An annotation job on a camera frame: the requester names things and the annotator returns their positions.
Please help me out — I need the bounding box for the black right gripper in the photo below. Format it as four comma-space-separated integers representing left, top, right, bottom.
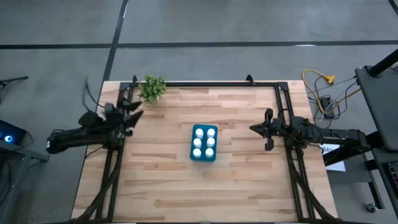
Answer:
249, 108, 293, 152

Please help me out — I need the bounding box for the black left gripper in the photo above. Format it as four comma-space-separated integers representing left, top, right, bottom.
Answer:
103, 98, 145, 141

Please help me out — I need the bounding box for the teal plastic basket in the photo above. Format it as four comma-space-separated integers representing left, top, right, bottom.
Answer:
189, 123, 219, 163

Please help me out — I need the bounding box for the green plant in white pot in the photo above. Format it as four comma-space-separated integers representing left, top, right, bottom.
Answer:
137, 74, 168, 105

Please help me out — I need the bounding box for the black power strip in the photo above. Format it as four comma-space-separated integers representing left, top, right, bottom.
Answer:
320, 96, 336, 119

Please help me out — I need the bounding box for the white paper sheet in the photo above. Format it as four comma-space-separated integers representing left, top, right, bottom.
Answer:
319, 143, 346, 172

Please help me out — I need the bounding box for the grey table top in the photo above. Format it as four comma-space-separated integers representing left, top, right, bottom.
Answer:
354, 48, 398, 152

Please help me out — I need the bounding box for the device with blue light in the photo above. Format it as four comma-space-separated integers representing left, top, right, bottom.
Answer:
0, 119, 27, 146

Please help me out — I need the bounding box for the black aluminium rig frame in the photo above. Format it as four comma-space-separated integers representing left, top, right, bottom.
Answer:
70, 74, 338, 223

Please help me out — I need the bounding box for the yellow cable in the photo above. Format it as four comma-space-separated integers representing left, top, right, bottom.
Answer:
302, 68, 362, 114

